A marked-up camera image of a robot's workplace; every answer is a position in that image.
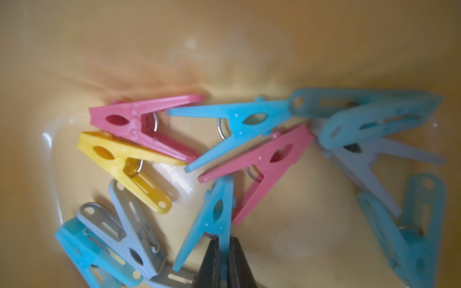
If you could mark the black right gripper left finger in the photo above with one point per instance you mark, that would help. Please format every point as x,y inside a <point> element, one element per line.
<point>209,272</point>

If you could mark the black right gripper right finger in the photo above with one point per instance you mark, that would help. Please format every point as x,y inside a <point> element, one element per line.
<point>239,272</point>

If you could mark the teal clothespin placed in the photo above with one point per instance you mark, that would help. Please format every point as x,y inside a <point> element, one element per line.
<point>214,218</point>
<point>246,122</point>

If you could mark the grey clothespin lower right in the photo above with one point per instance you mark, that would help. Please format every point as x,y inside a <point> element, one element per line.
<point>168,278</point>

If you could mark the grey clothespin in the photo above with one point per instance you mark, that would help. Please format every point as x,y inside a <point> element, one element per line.
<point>128,232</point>
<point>168,278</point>

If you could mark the grey clothespin lower left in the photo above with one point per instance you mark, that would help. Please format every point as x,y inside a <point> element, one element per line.
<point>128,232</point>

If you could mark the teal clothespin tray bottom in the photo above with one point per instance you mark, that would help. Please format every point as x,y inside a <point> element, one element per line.
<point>97,263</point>

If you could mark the teal clothespin tray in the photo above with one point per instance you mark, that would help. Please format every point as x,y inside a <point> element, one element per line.
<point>97,263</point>
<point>411,247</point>
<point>355,115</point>

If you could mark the yellow clothespin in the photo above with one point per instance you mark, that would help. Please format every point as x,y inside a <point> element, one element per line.
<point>122,161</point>

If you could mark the grey clothespin tray top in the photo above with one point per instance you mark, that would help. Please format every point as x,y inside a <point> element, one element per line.
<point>356,161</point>

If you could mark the teal clothespin tray middle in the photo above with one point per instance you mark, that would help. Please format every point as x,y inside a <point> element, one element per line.
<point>411,247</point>

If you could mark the pink clothespin in tray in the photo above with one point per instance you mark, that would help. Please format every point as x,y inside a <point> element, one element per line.
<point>137,122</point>

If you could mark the teal clothespin tray top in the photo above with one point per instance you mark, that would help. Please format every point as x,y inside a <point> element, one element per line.
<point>355,115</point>

